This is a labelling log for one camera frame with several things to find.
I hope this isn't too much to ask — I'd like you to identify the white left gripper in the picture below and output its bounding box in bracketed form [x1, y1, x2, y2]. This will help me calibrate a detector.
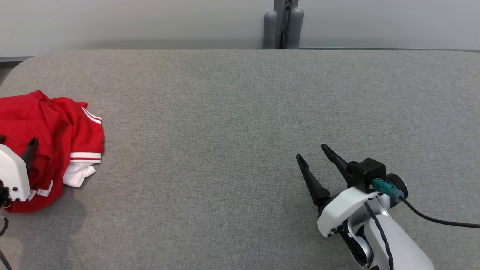
[0, 135, 38, 203]

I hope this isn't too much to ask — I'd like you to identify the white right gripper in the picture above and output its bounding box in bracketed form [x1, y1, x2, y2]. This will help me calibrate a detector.
[296, 144, 393, 239]

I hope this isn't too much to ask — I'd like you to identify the red basketball jersey white trim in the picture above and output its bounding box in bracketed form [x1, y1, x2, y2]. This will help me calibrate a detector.
[0, 90, 105, 214]

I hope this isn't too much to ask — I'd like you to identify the black right camera cable teal plug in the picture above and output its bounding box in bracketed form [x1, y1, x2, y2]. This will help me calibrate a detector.
[372, 178, 480, 229]

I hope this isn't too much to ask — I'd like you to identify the black camera cable teal plug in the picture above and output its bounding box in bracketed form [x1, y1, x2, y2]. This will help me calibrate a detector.
[372, 178, 480, 229]
[0, 216, 12, 270]

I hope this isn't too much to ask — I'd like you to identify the black left camera cable teal plug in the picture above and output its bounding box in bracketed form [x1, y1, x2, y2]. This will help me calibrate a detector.
[0, 216, 12, 270]

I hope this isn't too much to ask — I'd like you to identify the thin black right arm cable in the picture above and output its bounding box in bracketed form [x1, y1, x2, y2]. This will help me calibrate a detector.
[364, 201, 395, 270]

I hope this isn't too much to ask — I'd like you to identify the grey metal post with feet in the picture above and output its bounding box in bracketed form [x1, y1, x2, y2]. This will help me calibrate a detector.
[263, 0, 305, 50]

